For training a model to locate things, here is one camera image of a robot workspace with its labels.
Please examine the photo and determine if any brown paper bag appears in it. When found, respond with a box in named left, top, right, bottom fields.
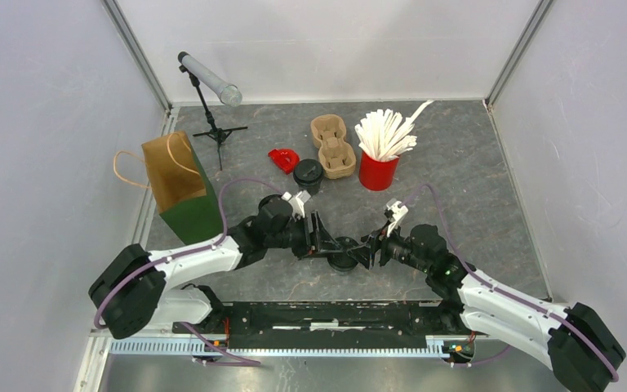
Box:
left=113, top=131, right=207, bottom=212

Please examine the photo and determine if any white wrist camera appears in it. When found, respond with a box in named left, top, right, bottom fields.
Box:
left=280, top=190, right=311, bottom=219
left=384, top=198, right=408, bottom=237

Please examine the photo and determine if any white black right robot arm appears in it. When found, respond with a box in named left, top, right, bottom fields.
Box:
left=347, top=224, right=626, bottom=391

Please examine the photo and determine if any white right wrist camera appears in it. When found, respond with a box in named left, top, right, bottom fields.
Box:
left=384, top=198, right=408, bottom=237

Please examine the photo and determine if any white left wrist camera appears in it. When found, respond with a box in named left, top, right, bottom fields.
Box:
left=280, top=190, right=311, bottom=219

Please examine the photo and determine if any dark translucent cup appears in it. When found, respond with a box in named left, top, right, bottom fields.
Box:
left=327, top=237, right=362, bottom=275
left=292, top=158, right=324, bottom=195

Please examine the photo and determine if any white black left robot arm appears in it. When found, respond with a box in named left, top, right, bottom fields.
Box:
left=88, top=194, right=344, bottom=339

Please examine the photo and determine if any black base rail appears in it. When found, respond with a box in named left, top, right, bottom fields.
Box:
left=194, top=301, right=473, bottom=350

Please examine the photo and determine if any brown cardboard cup carrier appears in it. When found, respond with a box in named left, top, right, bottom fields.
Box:
left=310, top=114, right=357, bottom=180

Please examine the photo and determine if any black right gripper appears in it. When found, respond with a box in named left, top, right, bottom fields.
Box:
left=346, top=220, right=429, bottom=274

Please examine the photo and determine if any red cylindrical straw holder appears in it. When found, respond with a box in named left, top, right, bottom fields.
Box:
left=358, top=152, right=400, bottom=191

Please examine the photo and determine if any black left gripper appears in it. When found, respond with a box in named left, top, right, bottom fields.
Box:
left=265, top=209, right=342, bottom=261

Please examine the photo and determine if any grey microphone on stand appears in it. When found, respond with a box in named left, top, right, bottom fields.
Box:
left=177, top=51, right=248, bottom=169

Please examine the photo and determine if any green bag holder block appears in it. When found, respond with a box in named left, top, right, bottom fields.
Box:
left=159, top=154, right=223, bottom=245

